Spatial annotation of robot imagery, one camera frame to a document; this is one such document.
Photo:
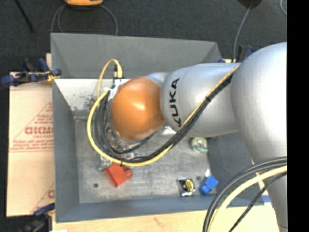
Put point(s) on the grey metal bin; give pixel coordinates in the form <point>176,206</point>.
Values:
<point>154,178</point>

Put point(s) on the brown cardboard board, red print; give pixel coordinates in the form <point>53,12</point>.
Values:
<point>29,120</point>

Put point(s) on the red plastic block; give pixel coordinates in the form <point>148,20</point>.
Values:
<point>118,175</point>

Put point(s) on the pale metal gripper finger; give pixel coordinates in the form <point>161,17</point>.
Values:
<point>104,163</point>

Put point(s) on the blue and white plastic object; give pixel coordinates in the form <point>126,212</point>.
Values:
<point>208,184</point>

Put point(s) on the clear green tape roll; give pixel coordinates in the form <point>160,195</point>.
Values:
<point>200,145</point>

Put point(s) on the black and yellow tape measure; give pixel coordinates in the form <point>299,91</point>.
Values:
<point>187,186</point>

